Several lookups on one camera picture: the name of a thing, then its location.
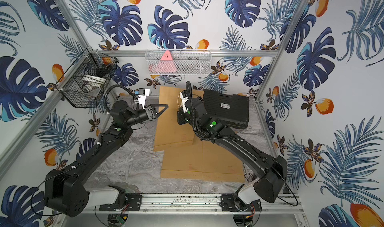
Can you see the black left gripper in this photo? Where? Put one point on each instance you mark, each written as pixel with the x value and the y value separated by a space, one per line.
pixel 150 112

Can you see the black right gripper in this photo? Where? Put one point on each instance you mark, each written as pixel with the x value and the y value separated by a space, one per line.
pixel 181 114

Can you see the brown kraft file bag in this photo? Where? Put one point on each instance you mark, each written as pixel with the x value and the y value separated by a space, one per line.
pixel 169 134
pixel 184 161
pixel 219 165

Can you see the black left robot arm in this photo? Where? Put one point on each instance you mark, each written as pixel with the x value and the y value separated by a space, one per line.
pixel 64 189

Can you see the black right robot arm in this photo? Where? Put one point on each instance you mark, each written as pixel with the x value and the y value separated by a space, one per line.
pixel 271 172

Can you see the pink triangle item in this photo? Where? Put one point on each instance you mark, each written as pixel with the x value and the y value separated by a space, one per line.
pixel 165 65

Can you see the black plastic tool case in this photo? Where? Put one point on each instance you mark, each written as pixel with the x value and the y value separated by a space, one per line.
pixel 232 109

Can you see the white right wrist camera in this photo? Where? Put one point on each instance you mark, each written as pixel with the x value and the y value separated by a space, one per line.
pixel 184 98

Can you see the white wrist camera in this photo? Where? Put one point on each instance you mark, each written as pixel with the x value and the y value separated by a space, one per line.
pixel 184 98
pixel 141 94

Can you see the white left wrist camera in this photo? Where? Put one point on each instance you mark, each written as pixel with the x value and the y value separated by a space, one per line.
pixel 141 94

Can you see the black wire basket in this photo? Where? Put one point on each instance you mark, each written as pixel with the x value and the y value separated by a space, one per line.
pixel 90 77

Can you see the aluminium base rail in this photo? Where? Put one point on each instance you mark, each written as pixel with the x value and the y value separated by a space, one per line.
pixel 197 204

